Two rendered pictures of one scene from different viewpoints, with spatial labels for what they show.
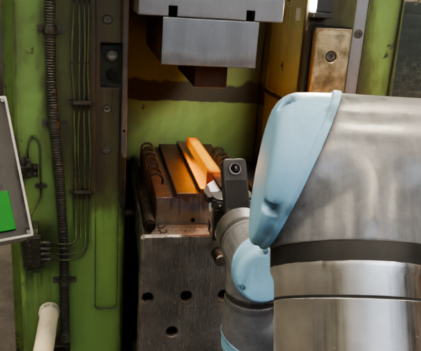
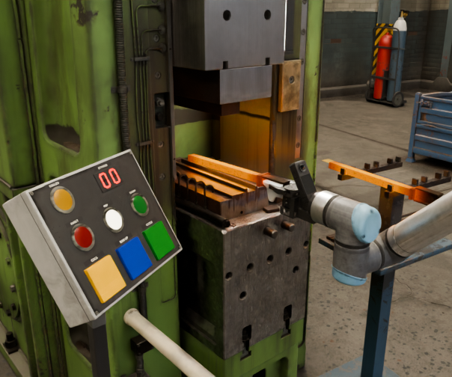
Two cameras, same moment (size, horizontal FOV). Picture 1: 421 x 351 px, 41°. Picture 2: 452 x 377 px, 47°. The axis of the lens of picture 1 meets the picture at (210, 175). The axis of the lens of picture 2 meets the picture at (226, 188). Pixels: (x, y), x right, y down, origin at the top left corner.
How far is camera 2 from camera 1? 0.79 m
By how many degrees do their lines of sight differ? 27
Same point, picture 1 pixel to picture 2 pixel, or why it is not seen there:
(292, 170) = not seen: outside the picture
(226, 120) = (192, 135)
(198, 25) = (239, 72)
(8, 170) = (153, 205)
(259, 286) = (370, 233)
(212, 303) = (264, 266)
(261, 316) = (367, 251)
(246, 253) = (362, 215)
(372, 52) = (308, 72)
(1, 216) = (165, 241)
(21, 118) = not seen: hidden behind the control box
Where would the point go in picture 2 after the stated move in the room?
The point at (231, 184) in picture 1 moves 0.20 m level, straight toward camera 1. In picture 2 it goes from (304, 178) to (351, 202)
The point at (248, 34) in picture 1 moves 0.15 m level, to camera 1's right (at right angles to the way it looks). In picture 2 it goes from (266, 74) to (307, 71)
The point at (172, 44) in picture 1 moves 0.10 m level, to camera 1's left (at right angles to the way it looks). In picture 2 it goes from (226, 88) to (193, 91)
